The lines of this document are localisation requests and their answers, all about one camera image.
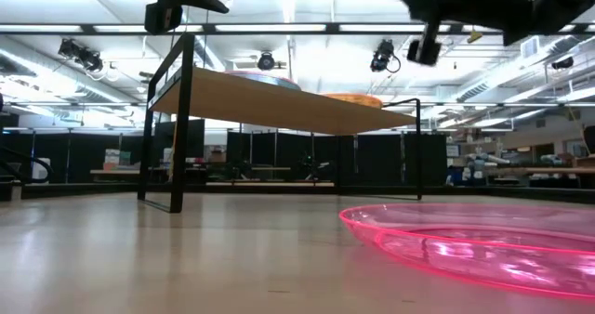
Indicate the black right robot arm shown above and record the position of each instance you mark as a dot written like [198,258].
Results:
[558,7]

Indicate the black metal rig frame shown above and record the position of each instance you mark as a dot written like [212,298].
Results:
[279,189]

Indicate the black ceiling spotlight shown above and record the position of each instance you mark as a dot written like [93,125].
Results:
[266,61]
[88,62]
[382,56]
[562,63]

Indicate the silver ceiling duct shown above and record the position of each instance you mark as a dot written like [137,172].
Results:
[506,70]

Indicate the orange transparent plastic plate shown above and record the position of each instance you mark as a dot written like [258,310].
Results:
[355,100]

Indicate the pink transparent plastic plate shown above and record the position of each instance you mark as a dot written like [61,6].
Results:
[465,253]
[265,79]

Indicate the wooden tray board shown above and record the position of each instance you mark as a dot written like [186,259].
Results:
[279,105]

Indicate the black partition curtain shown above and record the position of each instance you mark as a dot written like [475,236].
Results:
[381,158]

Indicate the wooden work table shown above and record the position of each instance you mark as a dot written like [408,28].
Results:
[548,170]
[139,171]

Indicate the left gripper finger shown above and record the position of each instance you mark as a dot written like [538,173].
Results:
[204,0]

